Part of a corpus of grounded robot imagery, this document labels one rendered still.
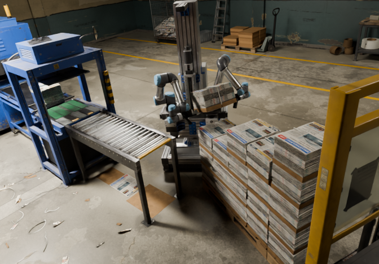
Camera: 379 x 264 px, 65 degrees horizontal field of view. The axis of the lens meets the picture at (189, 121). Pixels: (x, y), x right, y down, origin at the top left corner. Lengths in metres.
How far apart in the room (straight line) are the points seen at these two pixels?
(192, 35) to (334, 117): 2.34
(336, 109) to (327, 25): 7.84
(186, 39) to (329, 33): 6.22
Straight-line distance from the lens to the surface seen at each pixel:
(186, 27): 3.49
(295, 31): 9.57
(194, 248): 3.07
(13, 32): 5.99
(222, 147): 2.84
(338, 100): 1.42
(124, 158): 2.97
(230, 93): 3.17
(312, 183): 2.19
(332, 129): 1.49
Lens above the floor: 2.37
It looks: 27 degrees down
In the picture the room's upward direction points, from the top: 5 degrees counter-clockwise
